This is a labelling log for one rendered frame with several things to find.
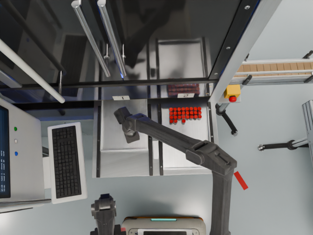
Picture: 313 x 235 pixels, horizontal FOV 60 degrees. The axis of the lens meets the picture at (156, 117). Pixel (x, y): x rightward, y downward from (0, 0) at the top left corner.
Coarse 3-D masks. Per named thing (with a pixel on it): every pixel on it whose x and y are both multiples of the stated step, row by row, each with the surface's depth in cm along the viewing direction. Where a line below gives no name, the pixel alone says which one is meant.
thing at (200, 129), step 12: (204, 108) 154; (168, 120) 153; (180, 120) 153; (192, 120) 153; (204, 120) 152; (180, 132) 151; (192, 132) 151; (204, 132) 151; (168, 156) 148; (180, 156) 148; (168, 168) 143; (180, 168) 143; (192, 168) 142; (204, 168) 143
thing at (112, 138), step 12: (108, 108) 155; (132, 108) 155; (144, 108) 155; (108, 120) 153; (108, 132) 152; (120, 132) 152; (108, 144) 150; (120, 144) 150; (132, 144) 150; (144, 144) 150
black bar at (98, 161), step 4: (100, 108) 154; (100, 112) 153; (100, 116) 152; (100, 120) 152; (100, 124) 151; (100, 128) 151; (100, 132) 150; (100, 152) 148; (100, 156) 148; (96, 160) 146; (100, 160) 147; (96, 164) 146; (100, 164) 147; (96, 168) 145; (100, 168) 147; (96, 172) 144; (96, 176) 144
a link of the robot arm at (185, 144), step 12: (132, 120) 115; (144, 120) 113; (144, 132) 113; (156, 132) 107; (168, 132) 103; (168, 144) 104; (180, 144) 99; (192, 144) 95; (204, 144) 98; (216, 144) 97; (192, 156) 92
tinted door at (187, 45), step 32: (128, 0) 71; (160, 0) 72; (192, 0) 72; (224, 0) 72; (128, 32) 85; (160, 32) 86; (192, 32) 87; (224, 32) 87; (128, 64) 107; (160, 64) 108; (192, 64) 109
